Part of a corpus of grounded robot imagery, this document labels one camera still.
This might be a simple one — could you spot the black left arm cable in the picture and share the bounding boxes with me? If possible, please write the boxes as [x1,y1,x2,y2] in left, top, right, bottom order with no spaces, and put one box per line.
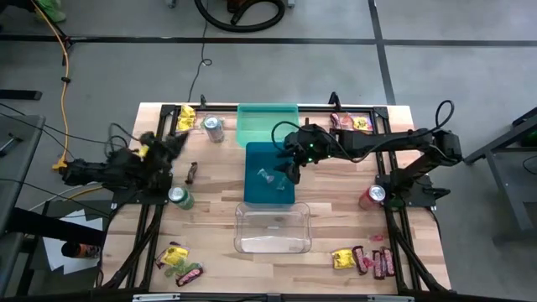
[107,121,146,159]

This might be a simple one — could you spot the black vacuum hose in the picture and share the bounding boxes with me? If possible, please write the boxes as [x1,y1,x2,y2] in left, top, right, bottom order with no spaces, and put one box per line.
[193,0,287,34]

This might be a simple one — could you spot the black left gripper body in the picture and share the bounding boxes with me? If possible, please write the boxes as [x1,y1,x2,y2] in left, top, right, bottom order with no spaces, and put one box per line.
[133,139,176,190]

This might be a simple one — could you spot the black flat bar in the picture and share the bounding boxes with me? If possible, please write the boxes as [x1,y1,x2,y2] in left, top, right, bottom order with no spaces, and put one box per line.
[0,89,44,102]

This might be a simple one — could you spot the black metal cart frame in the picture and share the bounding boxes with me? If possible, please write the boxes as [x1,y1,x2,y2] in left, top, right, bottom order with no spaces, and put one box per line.
[463,107,537,247]

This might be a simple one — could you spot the person's foot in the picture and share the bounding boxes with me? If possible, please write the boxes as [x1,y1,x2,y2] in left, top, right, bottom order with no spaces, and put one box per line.
[35,0,67,23]

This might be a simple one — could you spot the black padded beam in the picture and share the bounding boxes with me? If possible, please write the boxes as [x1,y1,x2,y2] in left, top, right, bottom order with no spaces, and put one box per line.
[8,206,107,247]

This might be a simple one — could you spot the black stand leg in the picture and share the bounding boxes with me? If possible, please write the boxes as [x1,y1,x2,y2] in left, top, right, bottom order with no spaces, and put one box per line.
[24,0,76,68]

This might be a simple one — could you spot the metal hand tool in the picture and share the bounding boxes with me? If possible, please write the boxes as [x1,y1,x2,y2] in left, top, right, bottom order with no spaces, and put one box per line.
[0,133,24,159]

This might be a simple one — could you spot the red soda can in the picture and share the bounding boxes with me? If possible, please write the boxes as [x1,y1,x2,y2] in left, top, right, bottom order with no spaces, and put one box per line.
[358,184,387,211]

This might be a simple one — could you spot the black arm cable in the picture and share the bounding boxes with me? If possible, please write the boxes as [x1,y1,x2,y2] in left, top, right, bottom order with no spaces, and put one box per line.
[270,99,456,163]
[107,121,146,159]

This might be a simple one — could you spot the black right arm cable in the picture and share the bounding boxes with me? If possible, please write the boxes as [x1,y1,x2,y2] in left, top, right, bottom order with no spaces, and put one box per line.
[270,99,456,163]

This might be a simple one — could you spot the silver green soda can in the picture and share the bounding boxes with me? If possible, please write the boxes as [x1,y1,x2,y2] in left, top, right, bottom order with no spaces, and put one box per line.
[202,115,226,144]

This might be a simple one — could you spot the silver metal bracket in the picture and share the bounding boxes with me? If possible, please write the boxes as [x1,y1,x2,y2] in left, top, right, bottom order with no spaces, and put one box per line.
[367,294,415,302]
[132,293,181,302]

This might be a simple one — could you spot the green translucent plastic bin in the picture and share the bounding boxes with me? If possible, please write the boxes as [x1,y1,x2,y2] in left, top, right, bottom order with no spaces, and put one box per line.
[236,102,301,148]

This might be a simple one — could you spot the grey side table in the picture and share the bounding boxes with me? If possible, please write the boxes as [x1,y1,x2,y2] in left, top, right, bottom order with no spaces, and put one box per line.
[0,112,47,297]

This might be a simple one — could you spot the clear plastic bin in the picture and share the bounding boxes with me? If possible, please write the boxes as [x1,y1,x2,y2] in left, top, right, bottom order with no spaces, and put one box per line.
[232,200,313,255]

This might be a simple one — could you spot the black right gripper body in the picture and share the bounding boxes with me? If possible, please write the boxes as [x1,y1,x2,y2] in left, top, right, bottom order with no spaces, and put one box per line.
[284,123,339,185]

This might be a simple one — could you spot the yellow purple candy bag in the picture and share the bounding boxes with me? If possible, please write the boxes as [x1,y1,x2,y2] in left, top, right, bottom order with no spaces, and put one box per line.
[351,115,373,133]

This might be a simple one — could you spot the blue plastic bin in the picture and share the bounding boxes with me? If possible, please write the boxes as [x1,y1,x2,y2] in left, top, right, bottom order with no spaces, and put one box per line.
[242,141,297,206]

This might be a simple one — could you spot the yellow extension cable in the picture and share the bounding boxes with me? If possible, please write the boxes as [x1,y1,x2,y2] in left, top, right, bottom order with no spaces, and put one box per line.
[31,0,106,199]

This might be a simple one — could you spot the thin black floor cable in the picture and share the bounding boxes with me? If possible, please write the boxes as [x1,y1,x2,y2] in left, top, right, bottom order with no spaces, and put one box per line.
[186,0,214,104]

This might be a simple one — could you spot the white paper sheets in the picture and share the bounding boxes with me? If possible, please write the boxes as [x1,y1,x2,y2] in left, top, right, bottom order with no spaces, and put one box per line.
[41,208,105,276]

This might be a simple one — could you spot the orange black bottle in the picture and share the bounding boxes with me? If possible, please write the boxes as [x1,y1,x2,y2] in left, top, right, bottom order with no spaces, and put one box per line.
[60,242,102,260]

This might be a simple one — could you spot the black aluminium table frame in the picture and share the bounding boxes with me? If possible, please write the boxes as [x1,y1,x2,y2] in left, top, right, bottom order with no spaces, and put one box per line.
[99,91,449,294]

